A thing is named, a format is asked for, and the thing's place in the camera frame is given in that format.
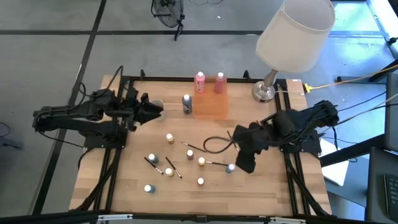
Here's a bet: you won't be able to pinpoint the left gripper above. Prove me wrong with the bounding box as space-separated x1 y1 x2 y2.
119 88 164 131

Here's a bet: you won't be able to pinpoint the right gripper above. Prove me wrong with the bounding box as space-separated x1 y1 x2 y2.
232 123 276 174

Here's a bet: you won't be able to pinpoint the tall light pink paint bottle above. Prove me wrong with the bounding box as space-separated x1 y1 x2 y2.
193 71 206 94

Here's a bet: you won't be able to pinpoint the tall salmon pink paint bottle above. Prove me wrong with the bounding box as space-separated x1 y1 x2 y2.
213 72 226 95

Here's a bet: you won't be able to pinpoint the white cup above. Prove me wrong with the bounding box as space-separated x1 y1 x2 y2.
151 99 166 123

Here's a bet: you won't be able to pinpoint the translucent orange tray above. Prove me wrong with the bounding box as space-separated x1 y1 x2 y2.
193 75 229 121

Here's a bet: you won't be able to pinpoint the white paper sheet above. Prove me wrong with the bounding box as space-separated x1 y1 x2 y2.
320 138 351 187

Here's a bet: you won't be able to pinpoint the black beam silver brackets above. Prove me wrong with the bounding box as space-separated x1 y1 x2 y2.
0 210 398 224

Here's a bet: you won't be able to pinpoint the black floor fan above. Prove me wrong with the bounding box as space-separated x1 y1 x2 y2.
150 0 186 42

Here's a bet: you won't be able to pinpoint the silver table lamp white shade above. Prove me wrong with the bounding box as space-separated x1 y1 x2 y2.
251 0 336 104

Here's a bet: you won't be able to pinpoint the dark grey desk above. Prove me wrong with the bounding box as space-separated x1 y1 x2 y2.
365 146 398 224

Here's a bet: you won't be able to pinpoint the grey computer monitor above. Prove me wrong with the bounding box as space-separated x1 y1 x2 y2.
384 72 398 153

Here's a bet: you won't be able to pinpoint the black keyboard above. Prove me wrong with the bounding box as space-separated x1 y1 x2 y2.
384 173 398 222

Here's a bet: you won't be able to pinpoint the black aluminium table frame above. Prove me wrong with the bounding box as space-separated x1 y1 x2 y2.
74 68 332 218

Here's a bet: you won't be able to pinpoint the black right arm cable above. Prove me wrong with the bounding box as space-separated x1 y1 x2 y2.
203 135 239 155

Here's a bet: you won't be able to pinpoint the yellow extension cable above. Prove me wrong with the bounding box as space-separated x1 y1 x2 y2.
303 63 398 94

